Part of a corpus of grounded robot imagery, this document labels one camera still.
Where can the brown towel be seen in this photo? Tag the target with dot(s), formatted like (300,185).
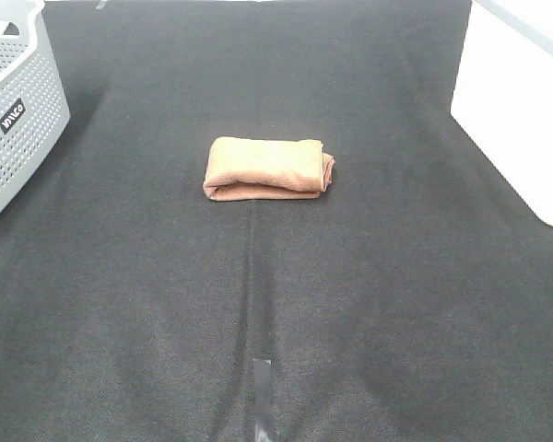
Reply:
(241,169)

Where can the black table cloth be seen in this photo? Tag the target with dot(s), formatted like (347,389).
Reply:
(410,301)

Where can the grey tape strip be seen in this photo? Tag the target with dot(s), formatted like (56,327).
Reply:
(264,423)

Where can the white plastic storage box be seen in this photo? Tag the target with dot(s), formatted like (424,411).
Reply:
(503,94)

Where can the grey perforated laundry basket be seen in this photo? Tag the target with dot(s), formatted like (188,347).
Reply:
(33,108)

